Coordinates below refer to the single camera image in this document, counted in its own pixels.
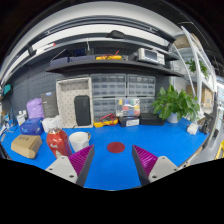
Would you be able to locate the yellow multimeter red leads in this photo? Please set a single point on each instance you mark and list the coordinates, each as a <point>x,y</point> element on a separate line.
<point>106,122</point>

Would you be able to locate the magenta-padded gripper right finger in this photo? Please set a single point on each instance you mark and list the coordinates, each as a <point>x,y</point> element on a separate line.
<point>161,167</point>

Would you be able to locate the brown cardboard box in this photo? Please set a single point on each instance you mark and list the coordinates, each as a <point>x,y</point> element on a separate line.
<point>26,146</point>

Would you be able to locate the black rounded object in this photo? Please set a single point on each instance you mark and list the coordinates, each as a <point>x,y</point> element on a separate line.
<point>115,34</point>

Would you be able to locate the green potted plant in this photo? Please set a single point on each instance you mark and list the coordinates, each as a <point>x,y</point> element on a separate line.
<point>175,103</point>

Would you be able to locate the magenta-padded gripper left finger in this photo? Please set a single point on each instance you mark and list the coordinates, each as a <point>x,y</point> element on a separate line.
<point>63,168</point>

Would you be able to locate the grey parts drawer cabinet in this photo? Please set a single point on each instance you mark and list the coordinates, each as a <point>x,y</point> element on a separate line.
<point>108,85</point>
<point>141,85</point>

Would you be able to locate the white shelf unit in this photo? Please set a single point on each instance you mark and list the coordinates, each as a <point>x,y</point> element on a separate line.
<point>199,73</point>

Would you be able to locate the clear box colourful parts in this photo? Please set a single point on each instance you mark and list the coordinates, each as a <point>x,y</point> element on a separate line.
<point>128,107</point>

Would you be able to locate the flat round red coaster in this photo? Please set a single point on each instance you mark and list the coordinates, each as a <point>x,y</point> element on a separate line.
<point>116,147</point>

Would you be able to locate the red drink bottle white cap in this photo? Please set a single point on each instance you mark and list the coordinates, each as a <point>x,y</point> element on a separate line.
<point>58,142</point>

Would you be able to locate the black rectangular case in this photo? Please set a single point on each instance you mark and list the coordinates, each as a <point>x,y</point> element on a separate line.
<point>82,110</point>

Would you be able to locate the black box white label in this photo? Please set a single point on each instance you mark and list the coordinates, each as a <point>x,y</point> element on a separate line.
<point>130,122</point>

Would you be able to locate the yellow tool red leads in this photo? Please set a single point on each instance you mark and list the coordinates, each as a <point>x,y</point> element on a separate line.
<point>108,57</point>

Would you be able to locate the white power adapter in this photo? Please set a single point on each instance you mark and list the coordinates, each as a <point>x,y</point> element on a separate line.
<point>192,128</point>

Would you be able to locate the dark grey upright box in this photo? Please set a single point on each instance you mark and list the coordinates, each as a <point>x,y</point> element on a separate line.
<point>50,104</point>

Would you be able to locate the grey oscilloscope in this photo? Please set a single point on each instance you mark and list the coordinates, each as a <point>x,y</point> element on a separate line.
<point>150,56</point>

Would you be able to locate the flat black case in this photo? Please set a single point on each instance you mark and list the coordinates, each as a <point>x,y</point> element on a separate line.
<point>151,119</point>

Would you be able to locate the small grey drawer cabinet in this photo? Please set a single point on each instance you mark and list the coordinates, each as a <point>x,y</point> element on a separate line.
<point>104,106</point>
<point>147,105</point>

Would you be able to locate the white perforated tray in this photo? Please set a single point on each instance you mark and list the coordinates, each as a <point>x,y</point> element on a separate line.
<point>65,103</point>

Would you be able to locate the blue box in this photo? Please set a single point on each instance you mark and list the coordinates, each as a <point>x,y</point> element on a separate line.
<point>31,126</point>

